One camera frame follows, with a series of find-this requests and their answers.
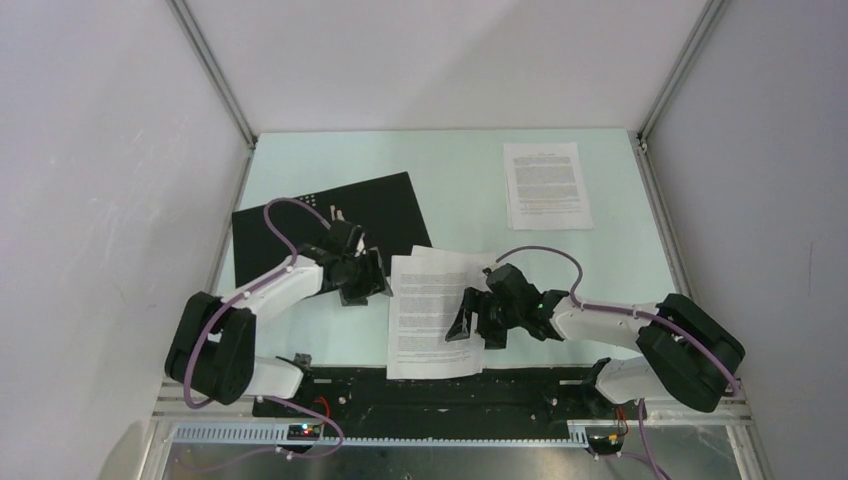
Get aluminium frame rail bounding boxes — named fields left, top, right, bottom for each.
left=150, top=377, right=753, bottom=448

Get purple cable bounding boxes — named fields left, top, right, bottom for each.
left=182, top=197, right=346, bottom=462
left=483, top=245, right=742, bottom=480

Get left controller board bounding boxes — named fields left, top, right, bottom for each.
left=286, top=423, right=322, bottom=442

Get red and black file folder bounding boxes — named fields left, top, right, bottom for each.
left=232, top=172, right=432, bottom=287

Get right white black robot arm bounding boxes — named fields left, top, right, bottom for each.
left=445, top=264, right=746, bottom=418

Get printed paper sheet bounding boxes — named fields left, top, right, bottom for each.
left=386, top=245, right=495, bottom=380
left=503, top=142, right=594, bottom=231

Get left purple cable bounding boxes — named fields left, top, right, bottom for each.
left=182, top=197, right=346, bottom=462

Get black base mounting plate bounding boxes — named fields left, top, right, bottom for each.
left=293, top=367, right=638, bottom=441

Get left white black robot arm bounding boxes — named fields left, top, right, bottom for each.
left=164, top=220, right=390, bottom=417

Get right controller board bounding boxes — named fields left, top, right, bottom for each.
left=587, top=434, right=626, bottom=457

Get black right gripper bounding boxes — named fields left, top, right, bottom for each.
left=446, top=286, right=523, bottom=350

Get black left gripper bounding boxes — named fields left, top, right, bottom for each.
left=338, top=247, right=392, bottom=306

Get controller board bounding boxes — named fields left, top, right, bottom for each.
left=286, top=423, right=322, bottom=442
left=587, top=434, right=626, bottom=457

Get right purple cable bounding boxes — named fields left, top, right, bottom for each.
left=483, top=245, right=742, bottom=480

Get metal folder clip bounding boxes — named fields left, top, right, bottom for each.
left=330, top=205, right=345, bottom=222

